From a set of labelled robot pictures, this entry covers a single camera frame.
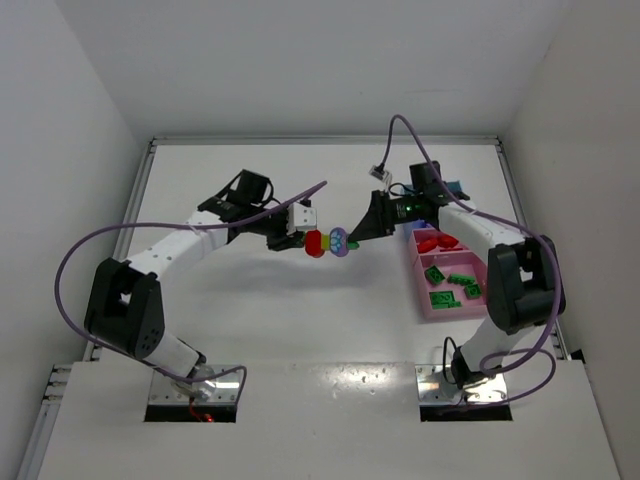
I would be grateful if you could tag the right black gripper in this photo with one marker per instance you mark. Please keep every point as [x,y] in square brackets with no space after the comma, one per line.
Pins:
[386,218]

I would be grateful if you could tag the small pink container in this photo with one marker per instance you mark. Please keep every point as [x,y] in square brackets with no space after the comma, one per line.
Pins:
[420,235]

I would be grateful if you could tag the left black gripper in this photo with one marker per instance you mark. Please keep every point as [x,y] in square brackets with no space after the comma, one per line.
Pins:
[282,240]

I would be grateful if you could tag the red round lego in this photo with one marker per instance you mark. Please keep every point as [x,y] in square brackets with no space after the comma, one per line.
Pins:
[313,244]
[447,242]

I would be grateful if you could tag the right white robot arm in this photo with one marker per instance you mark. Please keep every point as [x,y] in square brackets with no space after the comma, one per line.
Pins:
[523,287]

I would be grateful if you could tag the metal base plate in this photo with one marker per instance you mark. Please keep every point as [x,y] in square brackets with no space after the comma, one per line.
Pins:
[436,388]
[222,389]

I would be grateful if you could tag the red square lego brick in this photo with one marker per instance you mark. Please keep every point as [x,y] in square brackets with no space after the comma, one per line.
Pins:
[427,245]

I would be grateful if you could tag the yellow-green brick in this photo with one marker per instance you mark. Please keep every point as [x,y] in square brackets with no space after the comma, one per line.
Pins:
[326,241]

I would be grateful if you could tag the large green plate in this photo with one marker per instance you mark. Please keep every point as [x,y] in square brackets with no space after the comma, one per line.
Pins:
[443,300]

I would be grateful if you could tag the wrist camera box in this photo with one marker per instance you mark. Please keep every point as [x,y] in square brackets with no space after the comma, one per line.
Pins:
[381,174]
[301,218]

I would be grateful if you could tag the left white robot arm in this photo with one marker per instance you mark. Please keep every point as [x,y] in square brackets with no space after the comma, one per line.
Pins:
[126,308]

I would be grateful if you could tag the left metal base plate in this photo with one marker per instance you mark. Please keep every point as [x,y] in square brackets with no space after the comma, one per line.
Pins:
[222,389]

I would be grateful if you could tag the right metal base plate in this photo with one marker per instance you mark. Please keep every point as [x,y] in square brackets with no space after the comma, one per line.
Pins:
[436,388]

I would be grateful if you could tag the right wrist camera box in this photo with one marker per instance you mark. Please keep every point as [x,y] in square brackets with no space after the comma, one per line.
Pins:
[381,174]

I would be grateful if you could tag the purple paw lego piece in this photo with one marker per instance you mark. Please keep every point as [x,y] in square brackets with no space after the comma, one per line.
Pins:
[338,242]

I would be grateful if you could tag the green square lego in bin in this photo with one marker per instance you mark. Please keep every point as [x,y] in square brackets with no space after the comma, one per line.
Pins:
[473,291]

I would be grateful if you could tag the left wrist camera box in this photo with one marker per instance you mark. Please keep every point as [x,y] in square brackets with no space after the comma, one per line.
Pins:
[301,218]

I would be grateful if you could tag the large pink container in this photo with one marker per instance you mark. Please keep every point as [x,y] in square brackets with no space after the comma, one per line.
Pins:
[451,286]

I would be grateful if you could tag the green lego plate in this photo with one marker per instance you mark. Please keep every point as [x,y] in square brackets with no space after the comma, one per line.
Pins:
[463,280]

